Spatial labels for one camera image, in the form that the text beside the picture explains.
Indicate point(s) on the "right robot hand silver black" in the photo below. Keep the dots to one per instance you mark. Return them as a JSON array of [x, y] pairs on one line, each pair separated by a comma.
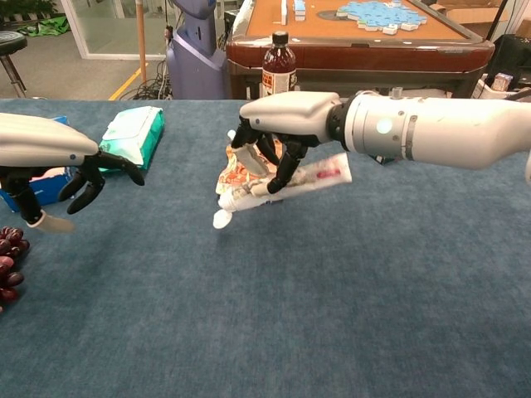
[[290, 114]]

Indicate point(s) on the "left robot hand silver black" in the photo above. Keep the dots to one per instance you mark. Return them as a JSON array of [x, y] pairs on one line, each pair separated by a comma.
[[37, 143]]

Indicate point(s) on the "white tube with cap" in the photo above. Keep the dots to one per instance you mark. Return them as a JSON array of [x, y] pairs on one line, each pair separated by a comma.
[[323, 174]]

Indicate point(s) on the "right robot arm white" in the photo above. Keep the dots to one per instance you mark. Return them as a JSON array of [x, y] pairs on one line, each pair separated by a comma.
[[435, 128]]

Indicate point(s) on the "dark drink bottle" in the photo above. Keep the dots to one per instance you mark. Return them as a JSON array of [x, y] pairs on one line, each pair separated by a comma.
[[278, 70]]

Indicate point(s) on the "blue cookie box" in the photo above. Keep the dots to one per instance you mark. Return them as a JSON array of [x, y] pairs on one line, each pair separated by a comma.
[[50, 186]]

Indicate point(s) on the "orange spout pouch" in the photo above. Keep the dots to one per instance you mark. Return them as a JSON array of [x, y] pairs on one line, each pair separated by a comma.
[[232, 178]]

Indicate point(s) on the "green wet wipes pack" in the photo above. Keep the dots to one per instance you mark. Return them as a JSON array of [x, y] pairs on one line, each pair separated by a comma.
[[132, 128]]

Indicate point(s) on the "brown mahjong table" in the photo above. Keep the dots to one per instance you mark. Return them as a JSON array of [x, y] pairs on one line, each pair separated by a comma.
[[373, 54]]

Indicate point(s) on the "upright white mahjong tile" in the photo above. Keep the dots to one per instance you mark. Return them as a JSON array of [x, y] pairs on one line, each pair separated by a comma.
[[284, 11]]

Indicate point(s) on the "black red printed box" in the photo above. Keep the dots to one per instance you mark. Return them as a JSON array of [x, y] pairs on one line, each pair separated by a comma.
[[383, 159]]

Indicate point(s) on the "white framed glass door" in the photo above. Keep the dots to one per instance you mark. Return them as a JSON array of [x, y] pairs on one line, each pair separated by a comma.
[[83, 49]]

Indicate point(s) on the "office chair base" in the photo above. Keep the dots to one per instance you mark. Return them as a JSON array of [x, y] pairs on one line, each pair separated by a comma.
[[10, 41]]

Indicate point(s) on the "blue grey machine body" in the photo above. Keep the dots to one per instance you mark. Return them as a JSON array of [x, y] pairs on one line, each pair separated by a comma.
[[195, 62]]

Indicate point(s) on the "red grape bunch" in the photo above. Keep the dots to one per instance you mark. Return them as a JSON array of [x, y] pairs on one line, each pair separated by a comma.
[[10, 248]]

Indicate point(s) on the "green bag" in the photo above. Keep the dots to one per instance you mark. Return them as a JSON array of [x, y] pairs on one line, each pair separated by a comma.
[[45, 25]]

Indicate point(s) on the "blue mahjong tile pile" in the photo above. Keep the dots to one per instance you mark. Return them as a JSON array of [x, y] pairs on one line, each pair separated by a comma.
[[373, 14]]

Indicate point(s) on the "wooden pole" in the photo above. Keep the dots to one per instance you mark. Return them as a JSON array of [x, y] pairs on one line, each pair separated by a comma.
[[141, 41]]

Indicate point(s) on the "white storage box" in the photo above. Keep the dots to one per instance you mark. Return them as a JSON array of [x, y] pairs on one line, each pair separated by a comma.
[[483, 89]]

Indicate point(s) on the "blue table cloth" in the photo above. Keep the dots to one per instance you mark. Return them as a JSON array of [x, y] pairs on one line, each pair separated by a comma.
[[265, 311]]

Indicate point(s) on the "cardboard box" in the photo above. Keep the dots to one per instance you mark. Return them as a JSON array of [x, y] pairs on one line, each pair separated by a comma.
[[473, 16]]

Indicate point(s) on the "small purple white carton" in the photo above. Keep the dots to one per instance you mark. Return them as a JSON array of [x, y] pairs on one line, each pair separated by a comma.
[[503, 82]]

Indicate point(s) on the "black tripod stand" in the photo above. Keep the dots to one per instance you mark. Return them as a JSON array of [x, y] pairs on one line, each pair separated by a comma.
[[497, 20]]

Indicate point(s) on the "black bag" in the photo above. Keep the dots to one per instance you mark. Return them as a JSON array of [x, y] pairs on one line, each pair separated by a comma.
[[514, 58]]

